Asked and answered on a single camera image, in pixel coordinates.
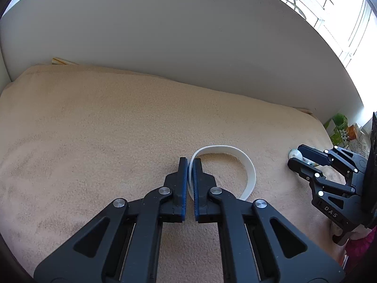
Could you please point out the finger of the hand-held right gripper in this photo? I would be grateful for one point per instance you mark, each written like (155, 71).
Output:
(312, 154)
(300, 169)

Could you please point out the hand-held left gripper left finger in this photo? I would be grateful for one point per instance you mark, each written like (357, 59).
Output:
(184, 188)

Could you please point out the small orange pot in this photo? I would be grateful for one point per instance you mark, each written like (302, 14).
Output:
(352, 132)

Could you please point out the yellow flat item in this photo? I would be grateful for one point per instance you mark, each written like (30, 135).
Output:
(61, 61)

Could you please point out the pink cloth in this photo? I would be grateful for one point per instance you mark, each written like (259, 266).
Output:
(359, 246)

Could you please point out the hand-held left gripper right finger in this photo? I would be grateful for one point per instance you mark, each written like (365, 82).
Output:
(196, 209)

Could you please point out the white window frame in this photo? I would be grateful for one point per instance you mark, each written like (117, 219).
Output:
(350, 26)

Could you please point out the small green plant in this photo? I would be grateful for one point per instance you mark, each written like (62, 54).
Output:
(338, 123)

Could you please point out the white band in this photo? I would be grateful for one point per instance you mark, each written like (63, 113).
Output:
(250, 177)

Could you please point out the beige blanket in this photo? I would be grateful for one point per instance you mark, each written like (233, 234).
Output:
(88, 138)

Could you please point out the small clear plastic piece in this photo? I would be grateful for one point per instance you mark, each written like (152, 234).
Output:
(294, 154)

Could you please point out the white lace cloth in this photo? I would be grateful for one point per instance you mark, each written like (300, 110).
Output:
(362, 144)

